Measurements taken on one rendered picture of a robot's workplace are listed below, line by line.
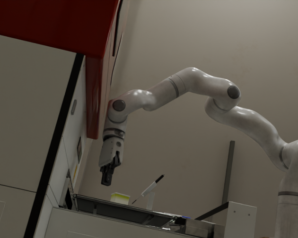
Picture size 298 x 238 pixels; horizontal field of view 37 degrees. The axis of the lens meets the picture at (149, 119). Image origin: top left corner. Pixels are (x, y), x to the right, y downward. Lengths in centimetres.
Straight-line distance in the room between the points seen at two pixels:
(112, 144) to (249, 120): 58
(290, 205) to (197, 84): 60
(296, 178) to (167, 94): 61
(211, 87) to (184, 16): 346
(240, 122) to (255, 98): 306
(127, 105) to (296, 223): 79
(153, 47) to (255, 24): 123
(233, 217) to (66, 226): 52
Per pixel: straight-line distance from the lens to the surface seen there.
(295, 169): 185
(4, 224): 114
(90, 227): 133
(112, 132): 162
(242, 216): 147
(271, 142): 188
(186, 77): 178
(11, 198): 115
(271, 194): 464
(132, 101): 160
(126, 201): 210
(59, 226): 133
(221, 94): 174
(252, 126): 183
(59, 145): 117
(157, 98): 171
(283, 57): 522
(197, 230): 160
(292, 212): 184
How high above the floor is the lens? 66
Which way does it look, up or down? 20 degrees up
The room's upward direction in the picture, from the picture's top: 12 degrees clockwise
